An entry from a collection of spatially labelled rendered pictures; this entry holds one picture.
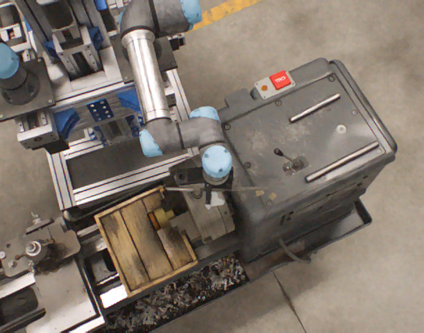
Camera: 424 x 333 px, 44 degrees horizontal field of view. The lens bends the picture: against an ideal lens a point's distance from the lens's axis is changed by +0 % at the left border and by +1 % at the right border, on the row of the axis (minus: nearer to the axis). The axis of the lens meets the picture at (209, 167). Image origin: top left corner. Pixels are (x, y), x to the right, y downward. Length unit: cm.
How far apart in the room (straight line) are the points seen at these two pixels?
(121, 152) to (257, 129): 130
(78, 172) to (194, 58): 107
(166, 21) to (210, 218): 69
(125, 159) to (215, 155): 169
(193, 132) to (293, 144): 56
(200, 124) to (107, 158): 168
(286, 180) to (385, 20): 213
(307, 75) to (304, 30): 165
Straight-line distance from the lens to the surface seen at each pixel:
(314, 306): 301
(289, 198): 180
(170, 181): 188
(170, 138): 139
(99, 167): 302
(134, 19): 154
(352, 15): 374
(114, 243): 217
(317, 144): 188
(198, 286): 239
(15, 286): 228
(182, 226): 192
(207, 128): 139
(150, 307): 240
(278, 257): 248
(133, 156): 300
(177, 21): 156
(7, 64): 200
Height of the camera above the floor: 297
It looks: 70 degrees down
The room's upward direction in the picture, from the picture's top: 6 degrees counter-clockwise
